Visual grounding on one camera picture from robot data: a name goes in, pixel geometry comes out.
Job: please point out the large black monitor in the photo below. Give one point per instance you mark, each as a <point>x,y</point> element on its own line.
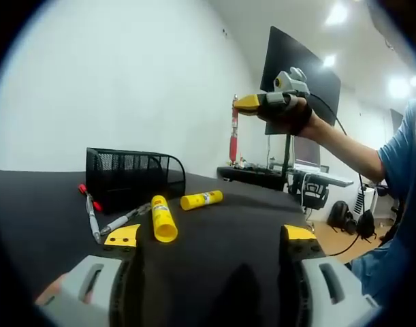
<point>296,68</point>

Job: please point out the white floor appliance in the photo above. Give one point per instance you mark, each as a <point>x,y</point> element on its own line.
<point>359,201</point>

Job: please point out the yellow glue stick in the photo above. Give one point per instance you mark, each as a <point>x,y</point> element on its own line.
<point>164,218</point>
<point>201,200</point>

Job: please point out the office desk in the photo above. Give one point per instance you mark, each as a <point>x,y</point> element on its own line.
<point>248,173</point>

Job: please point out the person's blue trousers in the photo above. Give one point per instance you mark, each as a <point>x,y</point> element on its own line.
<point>374,276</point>

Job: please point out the black office chair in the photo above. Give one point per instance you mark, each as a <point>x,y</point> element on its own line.
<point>309,194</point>

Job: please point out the person's right hand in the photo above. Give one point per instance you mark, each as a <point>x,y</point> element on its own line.
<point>289,117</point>

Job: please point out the grey pen red cap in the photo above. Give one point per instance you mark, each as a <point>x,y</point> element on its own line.
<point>93,221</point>

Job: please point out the small computer screen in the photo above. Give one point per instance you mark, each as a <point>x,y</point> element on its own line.
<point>306,151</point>

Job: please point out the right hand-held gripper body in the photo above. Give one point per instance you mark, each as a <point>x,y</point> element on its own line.
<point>292,83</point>

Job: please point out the monitor stand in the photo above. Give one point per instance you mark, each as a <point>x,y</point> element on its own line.
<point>288,153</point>

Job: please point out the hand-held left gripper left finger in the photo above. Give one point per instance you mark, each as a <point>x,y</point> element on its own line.
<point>78,296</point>

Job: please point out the ceiling light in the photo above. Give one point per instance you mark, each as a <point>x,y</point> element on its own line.
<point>398,88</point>
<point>329,60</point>

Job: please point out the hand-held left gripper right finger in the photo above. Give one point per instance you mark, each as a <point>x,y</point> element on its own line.
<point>333,293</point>

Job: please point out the person's blue shirt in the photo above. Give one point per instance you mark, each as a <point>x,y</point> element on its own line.
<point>405,163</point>

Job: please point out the black mesh holder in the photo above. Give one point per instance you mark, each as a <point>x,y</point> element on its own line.
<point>132,184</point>

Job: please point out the black table cloth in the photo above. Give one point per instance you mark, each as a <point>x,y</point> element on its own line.
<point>228,221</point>

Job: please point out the black backpack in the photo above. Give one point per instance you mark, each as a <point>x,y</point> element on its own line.
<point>340,218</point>
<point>366,225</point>

